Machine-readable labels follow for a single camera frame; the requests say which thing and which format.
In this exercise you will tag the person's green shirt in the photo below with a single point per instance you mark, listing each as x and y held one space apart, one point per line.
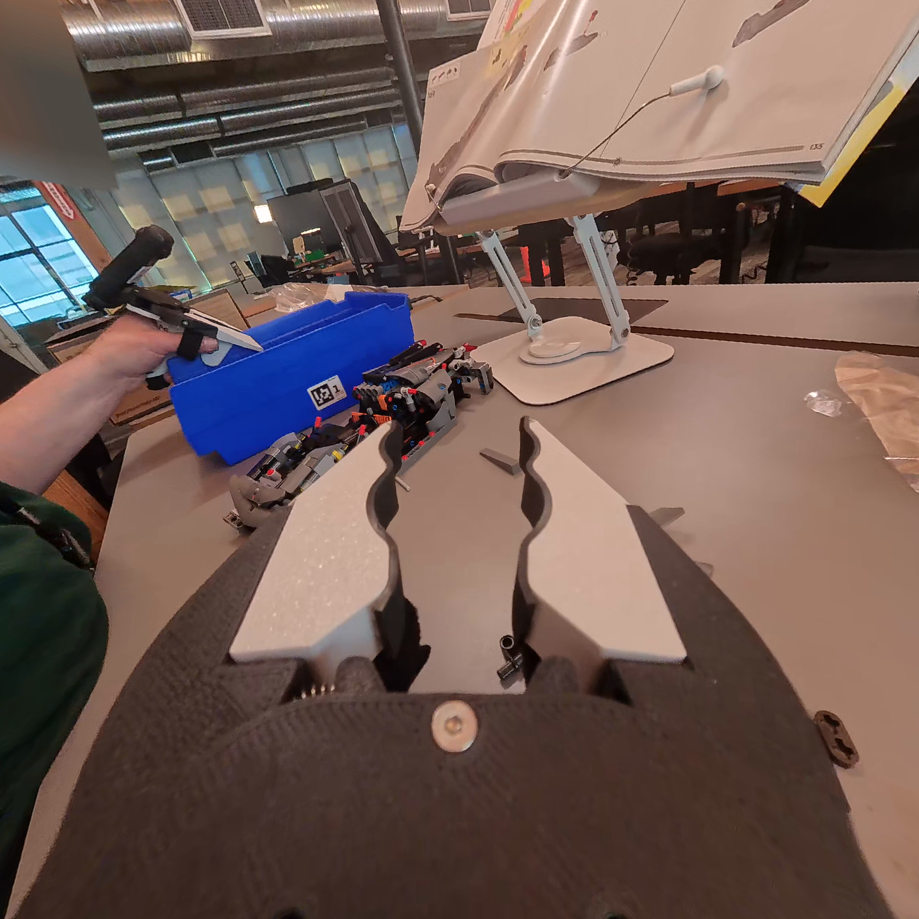
43 646

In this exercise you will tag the black lego pin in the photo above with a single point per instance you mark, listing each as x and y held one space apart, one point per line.
510 657

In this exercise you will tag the blue plastic bin with tag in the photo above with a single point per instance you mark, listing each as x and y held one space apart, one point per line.
287 373

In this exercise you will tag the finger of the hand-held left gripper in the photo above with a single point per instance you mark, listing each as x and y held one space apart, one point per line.
222 332

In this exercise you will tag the white book stand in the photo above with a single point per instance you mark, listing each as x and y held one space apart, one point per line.
596 359

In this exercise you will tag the crumpled clear plastic bag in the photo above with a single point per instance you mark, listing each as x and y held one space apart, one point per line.
887 402

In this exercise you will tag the red window sign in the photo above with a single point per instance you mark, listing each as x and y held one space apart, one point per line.
63 201

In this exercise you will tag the person's left hand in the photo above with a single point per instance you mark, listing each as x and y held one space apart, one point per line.
136 352

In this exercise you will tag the person's left forearm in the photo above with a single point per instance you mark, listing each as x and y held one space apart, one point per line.
50 431

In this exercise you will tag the black lego connector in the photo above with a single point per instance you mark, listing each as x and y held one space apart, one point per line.
838 739

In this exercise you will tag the grey and black lego car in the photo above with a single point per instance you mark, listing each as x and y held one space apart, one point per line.
416 391

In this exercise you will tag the black equipment cabinet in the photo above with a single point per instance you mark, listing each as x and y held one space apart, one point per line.
355 219

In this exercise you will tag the black computer monitor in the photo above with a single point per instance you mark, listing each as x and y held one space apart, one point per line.
301 219

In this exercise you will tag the silver ventilation duct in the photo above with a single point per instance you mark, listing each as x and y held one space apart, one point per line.
287 21

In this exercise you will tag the orange traffic cone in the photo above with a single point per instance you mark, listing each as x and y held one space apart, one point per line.
535 267

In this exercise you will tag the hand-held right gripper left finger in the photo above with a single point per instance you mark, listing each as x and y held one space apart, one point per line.
316 574

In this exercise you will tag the grey lego wedge piece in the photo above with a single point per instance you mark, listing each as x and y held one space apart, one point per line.
502 463

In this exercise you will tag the small clear plastic scrap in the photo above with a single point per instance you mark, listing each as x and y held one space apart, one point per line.
824 403

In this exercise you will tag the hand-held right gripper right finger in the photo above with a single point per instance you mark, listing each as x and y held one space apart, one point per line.
596 574

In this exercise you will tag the lego instruction booklet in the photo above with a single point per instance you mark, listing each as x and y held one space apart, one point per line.
761 115

